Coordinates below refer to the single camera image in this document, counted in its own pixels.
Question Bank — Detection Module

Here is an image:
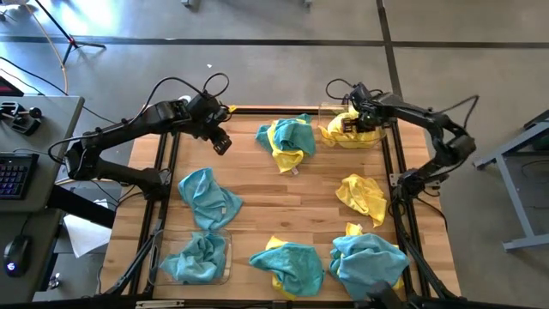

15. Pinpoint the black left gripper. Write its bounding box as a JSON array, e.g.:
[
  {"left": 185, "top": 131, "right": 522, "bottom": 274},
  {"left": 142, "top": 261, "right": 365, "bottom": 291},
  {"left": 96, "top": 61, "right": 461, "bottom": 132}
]
[{"left": 186, "top": 94, "right": 233, "bottom": 155}]

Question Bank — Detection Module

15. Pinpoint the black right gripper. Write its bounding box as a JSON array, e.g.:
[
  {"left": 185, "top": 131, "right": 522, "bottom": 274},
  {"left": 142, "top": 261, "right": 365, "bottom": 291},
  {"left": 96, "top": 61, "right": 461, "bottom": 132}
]
[{"left": 341, "top": 83, "right": 385, "bottom": 134}]

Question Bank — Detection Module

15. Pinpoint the teal microfiber towel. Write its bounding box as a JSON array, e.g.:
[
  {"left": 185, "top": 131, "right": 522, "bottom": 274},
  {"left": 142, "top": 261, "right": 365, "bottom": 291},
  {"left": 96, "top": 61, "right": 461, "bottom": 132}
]
[
  {"left": 255, "top": 113, "right": 317, "bottom": 158},
  {"left": 188, "top": 231, "right": 228, "bottom": 276},
  {"left": 178, "top": 167, "right": 244, "bottom": 232},
  {"left": 159, "top": 251, "right": 207, "bottom": 284},
  {"left": 329, "top": 233, "right": 411, "bottom": 301},
  {"left": 249, "top": 242, "right": 326, "bottom": 298}
]

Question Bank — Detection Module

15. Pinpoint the clear plastic basket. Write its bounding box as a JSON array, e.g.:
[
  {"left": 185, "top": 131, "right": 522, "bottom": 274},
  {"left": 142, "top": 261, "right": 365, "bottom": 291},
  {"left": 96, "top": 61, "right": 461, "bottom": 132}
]
[
  {"left": 148, "top": 228, "right": 234, "bottom": 287},
  {"left": 317, "top": 101, "right": 388, "bottom": 150}
]

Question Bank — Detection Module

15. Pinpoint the black desk support bar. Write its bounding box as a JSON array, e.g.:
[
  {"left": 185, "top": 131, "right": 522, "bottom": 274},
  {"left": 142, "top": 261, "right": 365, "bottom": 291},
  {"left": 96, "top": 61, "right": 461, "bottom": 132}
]
[{"left": 45, "top": 183, "right": 118, "bottom": 229}]

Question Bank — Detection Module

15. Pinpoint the white paper sheet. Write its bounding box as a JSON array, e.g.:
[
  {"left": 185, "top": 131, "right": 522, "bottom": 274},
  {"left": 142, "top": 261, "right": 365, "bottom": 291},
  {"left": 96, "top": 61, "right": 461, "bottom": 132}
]
[{"left": 63, "top": 199, "right": 113, "bottom": 258}]

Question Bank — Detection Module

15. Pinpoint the grey desk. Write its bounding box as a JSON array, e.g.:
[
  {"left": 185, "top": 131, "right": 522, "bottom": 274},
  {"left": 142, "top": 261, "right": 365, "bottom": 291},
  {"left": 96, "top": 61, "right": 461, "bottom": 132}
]
[{"left": 0, "top": 94, "right": 86, "bottom": 309}]

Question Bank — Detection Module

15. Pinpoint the grey metal table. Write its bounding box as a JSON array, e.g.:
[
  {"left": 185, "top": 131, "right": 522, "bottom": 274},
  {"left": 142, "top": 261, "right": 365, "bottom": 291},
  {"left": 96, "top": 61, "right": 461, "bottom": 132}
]
[{"left": 473, "top": 109, "right": 549, "bottom": 252}]

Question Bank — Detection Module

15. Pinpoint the silver aluminium bar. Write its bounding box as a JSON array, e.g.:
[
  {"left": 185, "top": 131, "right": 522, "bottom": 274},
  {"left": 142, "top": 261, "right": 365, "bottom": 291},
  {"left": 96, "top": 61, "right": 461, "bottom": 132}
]
[{"left": 135, "top": 300, "right": 186, "bottom": 309}]

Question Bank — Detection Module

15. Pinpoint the black tripod stand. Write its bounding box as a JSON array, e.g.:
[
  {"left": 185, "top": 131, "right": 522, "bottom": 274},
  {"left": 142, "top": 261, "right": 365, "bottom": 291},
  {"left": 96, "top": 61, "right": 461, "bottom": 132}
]
[{"left": 33, "top": 0, "right": 107, "bottom": 65}]

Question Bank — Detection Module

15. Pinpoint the black joystick device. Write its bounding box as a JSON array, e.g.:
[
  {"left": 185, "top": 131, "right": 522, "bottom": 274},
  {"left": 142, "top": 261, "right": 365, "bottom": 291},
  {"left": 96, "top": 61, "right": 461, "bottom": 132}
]
[{"left": 0, "top": 100, "right": 43, "bottom": 136}]

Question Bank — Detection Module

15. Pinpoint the black computer keyboard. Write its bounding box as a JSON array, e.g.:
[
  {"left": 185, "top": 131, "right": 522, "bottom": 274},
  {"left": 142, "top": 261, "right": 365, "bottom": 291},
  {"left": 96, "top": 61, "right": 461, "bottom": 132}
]
[{"left": 0, "top": 153, "right": 39, "bottom": 201}]

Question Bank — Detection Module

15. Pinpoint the dark device with red screen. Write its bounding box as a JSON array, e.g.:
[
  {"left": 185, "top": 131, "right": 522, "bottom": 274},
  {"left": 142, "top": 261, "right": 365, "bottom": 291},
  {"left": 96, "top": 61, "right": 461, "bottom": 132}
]
[{"left": 0, "top": 76, "right": 25, "bottom": 98}]

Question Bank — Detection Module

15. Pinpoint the black computer mouse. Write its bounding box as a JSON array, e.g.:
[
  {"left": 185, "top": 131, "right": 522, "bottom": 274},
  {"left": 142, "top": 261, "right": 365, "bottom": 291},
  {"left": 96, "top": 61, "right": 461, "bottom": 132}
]
[{"left": 3, "top": 234, "right": 31, "bottom": 278}]

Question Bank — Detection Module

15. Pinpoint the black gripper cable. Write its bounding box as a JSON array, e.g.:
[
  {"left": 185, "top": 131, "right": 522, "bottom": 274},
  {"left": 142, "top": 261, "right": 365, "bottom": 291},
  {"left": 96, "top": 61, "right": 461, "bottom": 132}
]
[
  {"left": 47, "top": 71, "right": 232, "bottom": 167},
  {"left": 324, "top": 78, "right": 357, "bottom": 102}
]

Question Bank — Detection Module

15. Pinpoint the black aluminium table frame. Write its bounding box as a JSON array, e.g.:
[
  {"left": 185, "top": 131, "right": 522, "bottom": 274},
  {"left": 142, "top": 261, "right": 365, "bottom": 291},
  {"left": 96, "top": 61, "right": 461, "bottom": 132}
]
[{"left": 0, "top": 105, "right": 549, "bottom": 309}]

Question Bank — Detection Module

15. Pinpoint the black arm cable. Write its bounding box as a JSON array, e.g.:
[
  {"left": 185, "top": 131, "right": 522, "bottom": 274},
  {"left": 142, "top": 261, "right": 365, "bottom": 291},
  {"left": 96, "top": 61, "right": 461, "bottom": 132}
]
[{"left": 437, "top": 94, "right": 480, "bottom": 130}]

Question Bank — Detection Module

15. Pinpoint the beige floor cable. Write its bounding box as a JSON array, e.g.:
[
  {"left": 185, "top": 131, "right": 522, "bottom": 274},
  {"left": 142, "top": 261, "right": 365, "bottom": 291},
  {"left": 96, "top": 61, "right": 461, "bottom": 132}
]
[{"left": 23, "top": 3, "right": 69, "bottom": 94}]

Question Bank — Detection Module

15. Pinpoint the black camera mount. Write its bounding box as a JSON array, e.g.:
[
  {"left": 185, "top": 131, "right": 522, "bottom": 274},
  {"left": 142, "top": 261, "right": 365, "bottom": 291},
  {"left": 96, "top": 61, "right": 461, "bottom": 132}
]
[{"left": 366, "top": 281, "right": 407, "bottom": 309}]

